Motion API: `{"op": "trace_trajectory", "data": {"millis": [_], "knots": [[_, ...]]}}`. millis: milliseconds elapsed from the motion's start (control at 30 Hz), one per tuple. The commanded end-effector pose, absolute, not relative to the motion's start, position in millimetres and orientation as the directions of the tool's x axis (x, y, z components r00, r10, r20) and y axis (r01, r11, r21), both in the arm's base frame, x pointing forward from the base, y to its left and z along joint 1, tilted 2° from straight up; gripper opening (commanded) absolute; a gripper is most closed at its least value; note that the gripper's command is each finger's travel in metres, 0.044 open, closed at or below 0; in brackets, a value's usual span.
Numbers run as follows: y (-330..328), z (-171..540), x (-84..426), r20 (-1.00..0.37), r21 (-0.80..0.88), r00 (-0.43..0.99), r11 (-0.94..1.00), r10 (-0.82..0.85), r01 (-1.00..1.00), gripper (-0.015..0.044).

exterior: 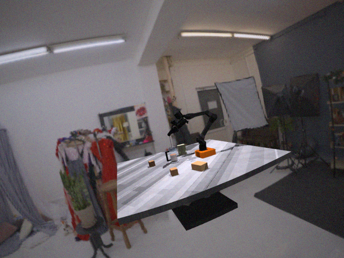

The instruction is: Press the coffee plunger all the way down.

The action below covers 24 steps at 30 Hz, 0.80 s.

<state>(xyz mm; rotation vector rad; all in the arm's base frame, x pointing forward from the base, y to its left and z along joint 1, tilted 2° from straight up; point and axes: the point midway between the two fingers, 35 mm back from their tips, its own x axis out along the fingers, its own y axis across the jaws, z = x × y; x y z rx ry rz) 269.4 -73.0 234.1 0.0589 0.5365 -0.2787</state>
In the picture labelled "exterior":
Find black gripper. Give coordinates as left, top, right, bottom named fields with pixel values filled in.
left=168, top=121, right=183, bottom=135

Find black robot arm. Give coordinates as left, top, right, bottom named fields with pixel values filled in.
left=170, top=110, right=218, bottom=151

